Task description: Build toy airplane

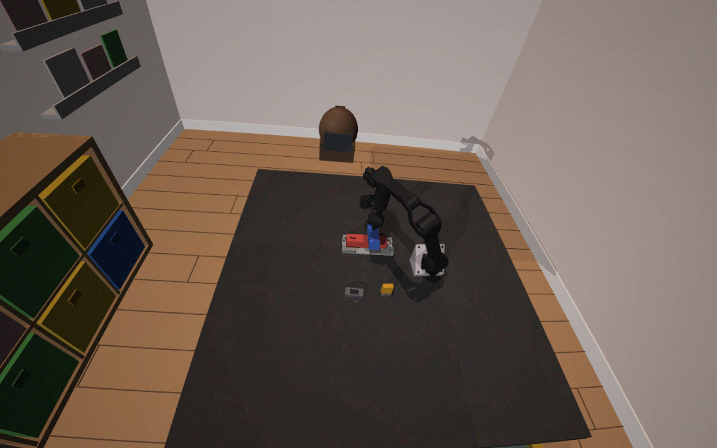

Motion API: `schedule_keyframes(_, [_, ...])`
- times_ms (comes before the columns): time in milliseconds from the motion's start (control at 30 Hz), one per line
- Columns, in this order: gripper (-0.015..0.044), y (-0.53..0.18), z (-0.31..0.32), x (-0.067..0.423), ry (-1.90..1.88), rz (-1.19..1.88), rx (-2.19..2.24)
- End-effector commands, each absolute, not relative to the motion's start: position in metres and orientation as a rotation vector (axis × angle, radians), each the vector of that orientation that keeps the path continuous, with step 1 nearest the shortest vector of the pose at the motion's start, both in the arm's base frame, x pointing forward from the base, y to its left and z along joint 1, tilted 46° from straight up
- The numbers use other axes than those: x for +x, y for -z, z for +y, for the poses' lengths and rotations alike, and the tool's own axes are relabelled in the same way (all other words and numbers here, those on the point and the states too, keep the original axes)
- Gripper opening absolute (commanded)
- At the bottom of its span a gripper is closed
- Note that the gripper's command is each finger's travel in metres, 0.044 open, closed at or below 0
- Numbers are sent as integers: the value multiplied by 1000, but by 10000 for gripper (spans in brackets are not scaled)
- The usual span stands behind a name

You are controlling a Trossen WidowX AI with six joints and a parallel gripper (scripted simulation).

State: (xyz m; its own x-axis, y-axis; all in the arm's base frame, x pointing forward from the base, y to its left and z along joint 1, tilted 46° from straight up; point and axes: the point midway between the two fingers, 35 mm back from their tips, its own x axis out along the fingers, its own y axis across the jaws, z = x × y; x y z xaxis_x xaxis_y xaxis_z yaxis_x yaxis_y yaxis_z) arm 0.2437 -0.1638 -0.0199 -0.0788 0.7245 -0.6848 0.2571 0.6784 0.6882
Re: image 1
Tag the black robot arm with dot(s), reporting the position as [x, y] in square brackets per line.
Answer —
[427, 227]

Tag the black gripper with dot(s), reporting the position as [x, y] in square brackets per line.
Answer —
[377, 219]

